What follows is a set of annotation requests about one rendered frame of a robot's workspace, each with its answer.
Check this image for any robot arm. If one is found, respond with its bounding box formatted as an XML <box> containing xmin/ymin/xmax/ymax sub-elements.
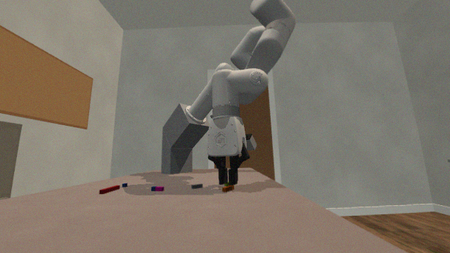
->
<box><xmin>186</xmin><ymin>0</ymin><xmax>296</xmax><ymax>124</ymax></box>

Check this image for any red rod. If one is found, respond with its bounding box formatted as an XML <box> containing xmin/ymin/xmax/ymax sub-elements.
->
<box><xmin>99</xmin><ymin>186</ymin><xmax>120</xmax><ymax>194</ymax></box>

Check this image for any orange rod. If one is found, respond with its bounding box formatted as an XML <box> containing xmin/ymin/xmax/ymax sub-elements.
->
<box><xmin>222</xmin><ymin>186</ymin><xmax>234</xmax><ymax>192</ymax></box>

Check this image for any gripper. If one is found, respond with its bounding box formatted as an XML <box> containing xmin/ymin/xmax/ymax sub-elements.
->
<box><xmin>207</xmin><ymin>115</ymin><xmax>250</xmax><ymax>186</ymax></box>

